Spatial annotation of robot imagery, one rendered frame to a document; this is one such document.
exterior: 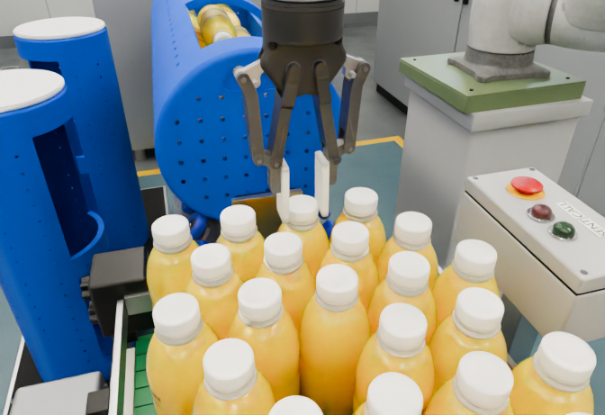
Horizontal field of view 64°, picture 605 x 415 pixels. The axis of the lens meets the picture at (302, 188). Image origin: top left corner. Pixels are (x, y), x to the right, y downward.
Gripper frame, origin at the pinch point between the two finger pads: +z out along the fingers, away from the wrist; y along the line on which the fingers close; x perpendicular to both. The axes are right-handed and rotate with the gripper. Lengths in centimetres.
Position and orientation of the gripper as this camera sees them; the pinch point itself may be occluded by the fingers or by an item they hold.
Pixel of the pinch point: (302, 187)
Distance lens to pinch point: 53.3
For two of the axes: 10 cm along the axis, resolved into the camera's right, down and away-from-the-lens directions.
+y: -9.6, 1.4, -2.4
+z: 0.0, 8.5, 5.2
